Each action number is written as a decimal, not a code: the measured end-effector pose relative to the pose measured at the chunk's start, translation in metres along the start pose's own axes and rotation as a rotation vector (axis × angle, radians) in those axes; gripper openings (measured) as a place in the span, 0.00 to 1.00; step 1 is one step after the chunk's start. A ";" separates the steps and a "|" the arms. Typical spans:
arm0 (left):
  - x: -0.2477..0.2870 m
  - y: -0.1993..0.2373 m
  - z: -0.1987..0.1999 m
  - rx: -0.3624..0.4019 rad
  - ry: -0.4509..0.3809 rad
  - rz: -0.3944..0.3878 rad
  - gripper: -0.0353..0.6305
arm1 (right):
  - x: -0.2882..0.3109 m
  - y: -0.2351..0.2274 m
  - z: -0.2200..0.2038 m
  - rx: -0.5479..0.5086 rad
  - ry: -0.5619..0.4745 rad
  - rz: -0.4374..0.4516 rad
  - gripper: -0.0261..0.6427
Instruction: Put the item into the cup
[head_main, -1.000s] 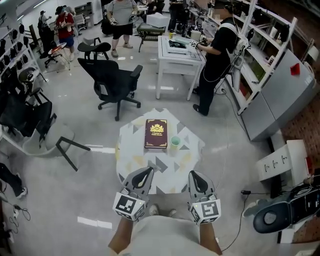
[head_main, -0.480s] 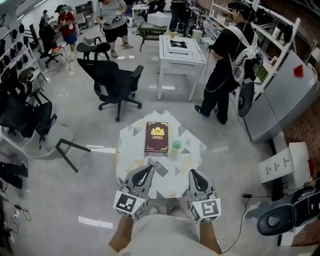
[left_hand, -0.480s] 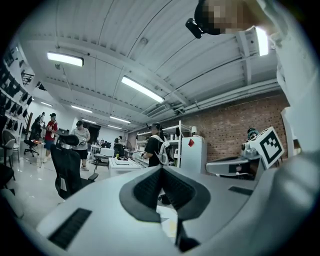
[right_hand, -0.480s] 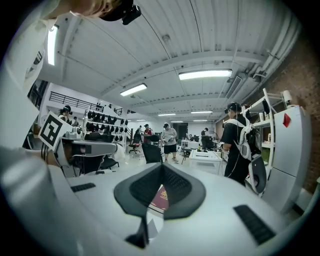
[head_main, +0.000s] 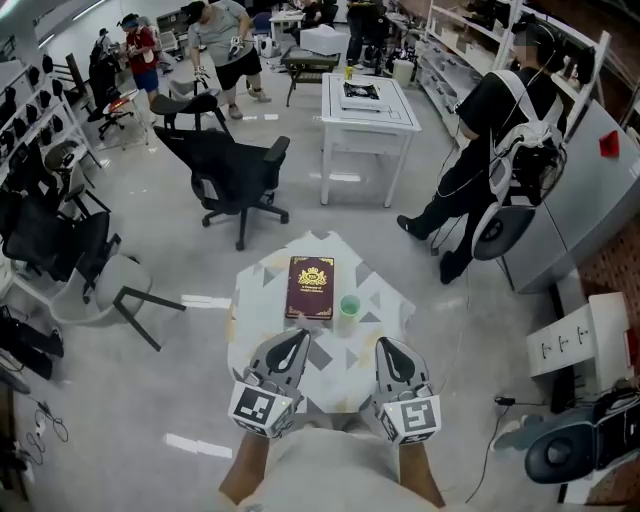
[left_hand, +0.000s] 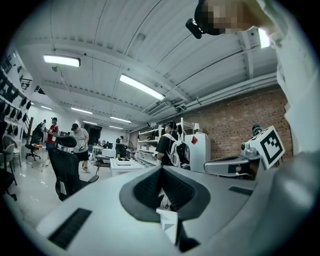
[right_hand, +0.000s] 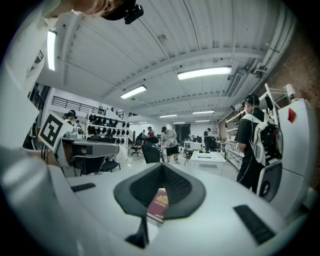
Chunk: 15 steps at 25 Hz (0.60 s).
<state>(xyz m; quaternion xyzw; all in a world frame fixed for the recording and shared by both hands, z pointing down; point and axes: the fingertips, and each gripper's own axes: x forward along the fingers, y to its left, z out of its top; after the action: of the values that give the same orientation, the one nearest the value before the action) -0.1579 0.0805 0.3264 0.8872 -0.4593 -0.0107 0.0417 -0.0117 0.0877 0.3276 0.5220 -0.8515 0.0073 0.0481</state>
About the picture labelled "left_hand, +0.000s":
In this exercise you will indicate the black mesh office chair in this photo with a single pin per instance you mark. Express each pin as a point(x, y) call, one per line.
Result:
point(66, 170)

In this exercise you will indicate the white low table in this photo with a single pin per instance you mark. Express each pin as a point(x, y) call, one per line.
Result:
point(125, 167)

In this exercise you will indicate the white lamp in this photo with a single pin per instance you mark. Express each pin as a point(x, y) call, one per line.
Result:
point(196, 126)

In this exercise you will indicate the black swivel chair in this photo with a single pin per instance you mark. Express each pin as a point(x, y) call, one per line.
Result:
point(32, 150)

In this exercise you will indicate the white cabinet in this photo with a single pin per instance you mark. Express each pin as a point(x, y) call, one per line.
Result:
point(198, 152)

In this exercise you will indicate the grey armchair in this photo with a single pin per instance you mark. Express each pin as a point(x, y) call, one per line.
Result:
point(11, 152)

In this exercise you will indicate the white backpack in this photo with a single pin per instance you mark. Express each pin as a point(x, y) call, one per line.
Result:
point(180, 152)

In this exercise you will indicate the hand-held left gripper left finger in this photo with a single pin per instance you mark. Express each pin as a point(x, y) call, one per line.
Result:
point(100, 220)

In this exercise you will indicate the ceiling air vent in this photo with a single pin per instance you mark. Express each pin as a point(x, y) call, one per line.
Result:
point(160, 108)

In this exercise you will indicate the long ceiling light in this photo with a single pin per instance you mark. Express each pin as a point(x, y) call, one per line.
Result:
point(141, 86)
point(61, 60)
point(81, 110)
point(263, 38)
point(120, 119)

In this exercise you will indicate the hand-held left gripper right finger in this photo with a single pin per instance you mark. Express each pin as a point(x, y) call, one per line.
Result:
point(220, 197)

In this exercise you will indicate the black head-worn camera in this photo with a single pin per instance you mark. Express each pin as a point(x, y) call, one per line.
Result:
point(194, 28)

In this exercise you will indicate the white box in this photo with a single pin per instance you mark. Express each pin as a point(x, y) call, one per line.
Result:
point(168, 225)

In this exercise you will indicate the white ceiling pipes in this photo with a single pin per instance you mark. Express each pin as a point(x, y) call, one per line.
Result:
point(237, 91)

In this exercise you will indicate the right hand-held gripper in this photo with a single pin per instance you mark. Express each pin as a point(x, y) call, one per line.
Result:
point(271, 147)

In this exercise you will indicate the wall rack with black items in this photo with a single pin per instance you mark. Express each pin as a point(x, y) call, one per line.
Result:
point(12, 100)

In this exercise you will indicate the white metal shelf rack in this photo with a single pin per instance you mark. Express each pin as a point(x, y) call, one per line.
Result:
point(147, 147)

